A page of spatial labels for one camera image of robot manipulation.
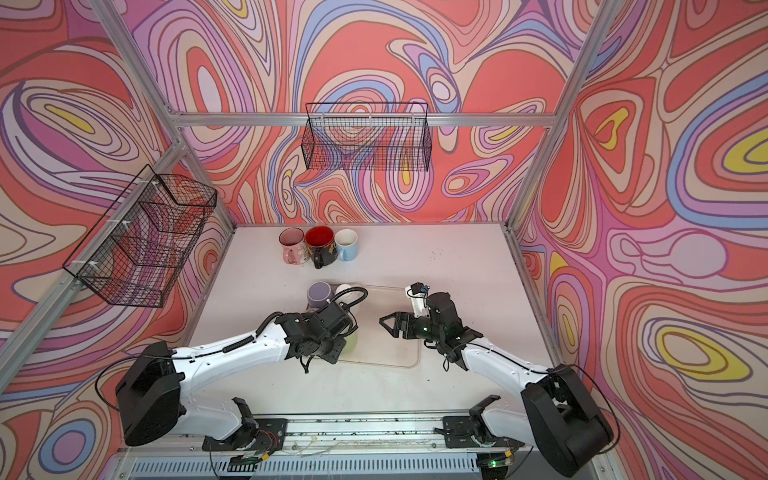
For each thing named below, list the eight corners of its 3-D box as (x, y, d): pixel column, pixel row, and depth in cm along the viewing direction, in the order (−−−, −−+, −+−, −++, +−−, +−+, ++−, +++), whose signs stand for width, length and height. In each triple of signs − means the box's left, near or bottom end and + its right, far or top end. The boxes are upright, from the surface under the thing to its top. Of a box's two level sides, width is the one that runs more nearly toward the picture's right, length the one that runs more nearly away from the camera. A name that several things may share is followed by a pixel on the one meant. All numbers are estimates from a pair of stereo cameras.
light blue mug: (336, 268, 108) (332, 251, 101) (339, 246, 115) (336, 228, 108) (357, 268, 108) (355, 251, 101) (359, 246, 115) (357, 228, 108)
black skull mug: (306, 275, 106) (300, 257, 98) (313, 245, 115) (307, 226, 107) (335, 275, 106) (331, 257, 98) (339, 245, 115) (336, 226, 107)
